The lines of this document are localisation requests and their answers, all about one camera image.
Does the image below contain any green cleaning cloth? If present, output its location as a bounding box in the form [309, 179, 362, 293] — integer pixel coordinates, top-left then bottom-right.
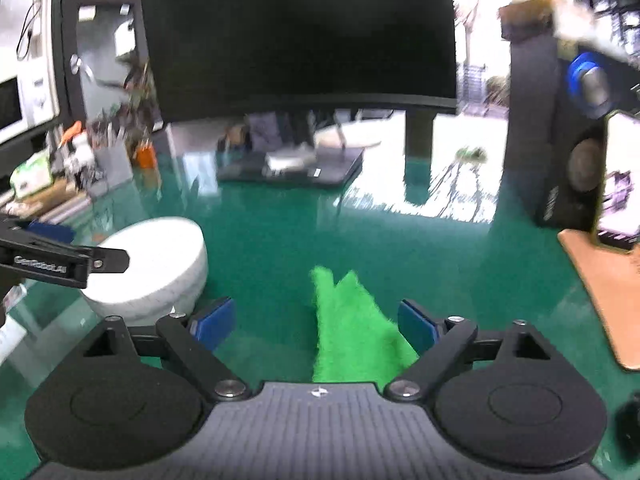
[310, 266, 418, 390]

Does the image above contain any stack of books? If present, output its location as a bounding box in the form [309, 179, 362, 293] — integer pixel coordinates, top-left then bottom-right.
[1, 179, 92, 224]

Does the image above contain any green tissue pack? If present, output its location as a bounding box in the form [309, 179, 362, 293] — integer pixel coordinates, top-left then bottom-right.
[10, 150, 53, 200]

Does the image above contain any grey desk organiser box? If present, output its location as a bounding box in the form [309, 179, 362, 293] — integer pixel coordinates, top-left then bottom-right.
[88, 141, 134, 200]

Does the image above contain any orange cup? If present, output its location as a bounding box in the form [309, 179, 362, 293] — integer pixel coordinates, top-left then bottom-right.
[134, 141, 157, 170]

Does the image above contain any potted plant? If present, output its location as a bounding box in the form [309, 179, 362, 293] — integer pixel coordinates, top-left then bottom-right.
[94, 51, 162, 157]

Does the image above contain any white microwave oven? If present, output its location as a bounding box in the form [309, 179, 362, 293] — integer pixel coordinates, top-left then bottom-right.
[1, 0, 60, 143]

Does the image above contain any grey monitor stand base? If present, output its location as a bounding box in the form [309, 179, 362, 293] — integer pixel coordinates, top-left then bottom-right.
[217, 146, 364, 188]

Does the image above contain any grey notepad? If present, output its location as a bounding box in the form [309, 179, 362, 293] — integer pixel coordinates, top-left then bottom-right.
[265, 145, 317, 172]

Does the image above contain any tan leather mouse mat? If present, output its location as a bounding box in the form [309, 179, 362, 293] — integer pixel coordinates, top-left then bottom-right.
[558, 230, 640, 370]

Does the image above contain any smartphone with lit screen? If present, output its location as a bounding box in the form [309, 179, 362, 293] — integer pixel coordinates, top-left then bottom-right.
[592, 110, 640, 252]

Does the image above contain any small black round object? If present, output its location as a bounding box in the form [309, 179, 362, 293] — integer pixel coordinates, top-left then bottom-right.
[614, 391, 640, 464]

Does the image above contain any black curved monitor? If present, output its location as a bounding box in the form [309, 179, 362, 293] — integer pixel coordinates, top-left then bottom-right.
[140, 0, 457, 122]

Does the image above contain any black speaker with blue knob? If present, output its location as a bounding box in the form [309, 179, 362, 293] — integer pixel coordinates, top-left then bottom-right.
[499, 34, 640, 231]

